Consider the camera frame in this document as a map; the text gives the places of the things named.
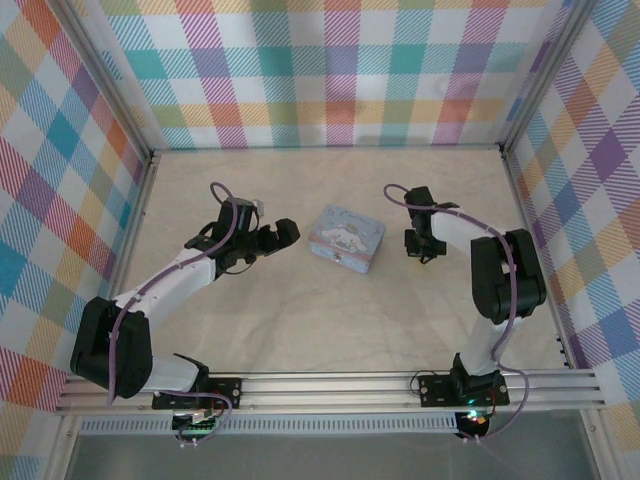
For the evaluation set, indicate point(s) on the small padlock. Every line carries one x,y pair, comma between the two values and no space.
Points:
339,256

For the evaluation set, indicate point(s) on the light blue cartoon tin box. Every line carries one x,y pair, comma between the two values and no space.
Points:
345,230

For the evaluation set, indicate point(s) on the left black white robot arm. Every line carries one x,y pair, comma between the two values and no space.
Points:
110,350

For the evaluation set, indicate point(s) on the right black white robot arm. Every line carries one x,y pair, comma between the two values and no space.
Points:
505,280

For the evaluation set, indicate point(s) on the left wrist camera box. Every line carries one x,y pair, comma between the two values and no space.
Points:
247,215

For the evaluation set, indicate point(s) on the aluminium frame beam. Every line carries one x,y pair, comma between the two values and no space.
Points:
525,215
137,215
325,148

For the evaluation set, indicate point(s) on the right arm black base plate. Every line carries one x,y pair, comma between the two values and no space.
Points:
435,390

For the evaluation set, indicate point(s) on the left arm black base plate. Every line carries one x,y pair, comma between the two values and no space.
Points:
225,387

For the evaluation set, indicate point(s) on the aluminium mounting rail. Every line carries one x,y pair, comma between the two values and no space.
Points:
325,390

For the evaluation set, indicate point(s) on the aluminium frame post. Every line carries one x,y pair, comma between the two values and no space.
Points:
542,75
114,85

